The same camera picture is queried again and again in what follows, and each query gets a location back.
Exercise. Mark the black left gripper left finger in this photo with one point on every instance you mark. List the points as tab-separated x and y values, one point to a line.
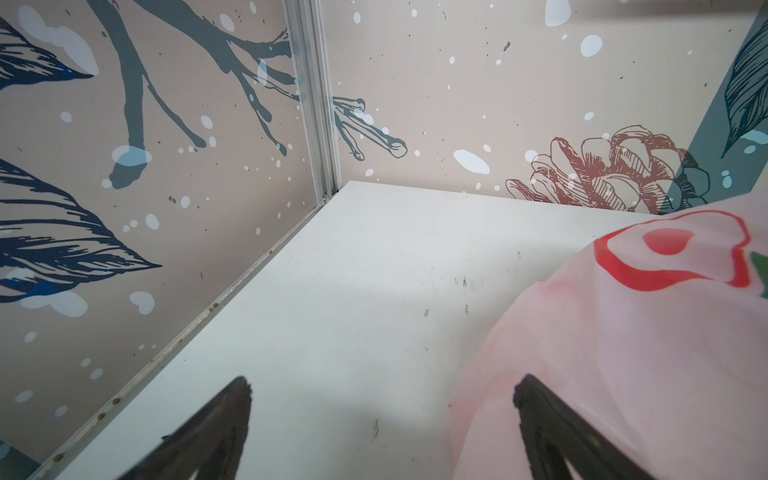
209	445

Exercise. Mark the pink plastic bag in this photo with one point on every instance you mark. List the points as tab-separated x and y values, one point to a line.
655	334

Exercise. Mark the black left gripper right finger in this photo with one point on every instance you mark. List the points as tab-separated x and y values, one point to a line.
560	443

